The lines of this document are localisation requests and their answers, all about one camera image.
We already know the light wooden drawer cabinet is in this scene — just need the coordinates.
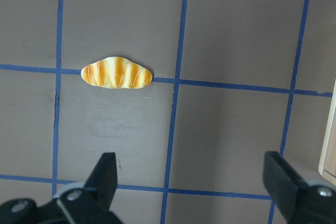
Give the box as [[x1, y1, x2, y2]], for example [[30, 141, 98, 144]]
[[318, 85, 335, 186]]

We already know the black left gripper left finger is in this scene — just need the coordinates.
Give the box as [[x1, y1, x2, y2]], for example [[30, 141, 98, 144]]
[[56, 152, 118, 224]]

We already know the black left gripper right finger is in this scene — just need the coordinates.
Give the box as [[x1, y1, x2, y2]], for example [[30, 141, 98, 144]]
[[263, 151, 335, 223]]

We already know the yellow toy bread loaf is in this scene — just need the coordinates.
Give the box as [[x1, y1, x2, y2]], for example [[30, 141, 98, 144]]
[[80, 57, 153, 89]]

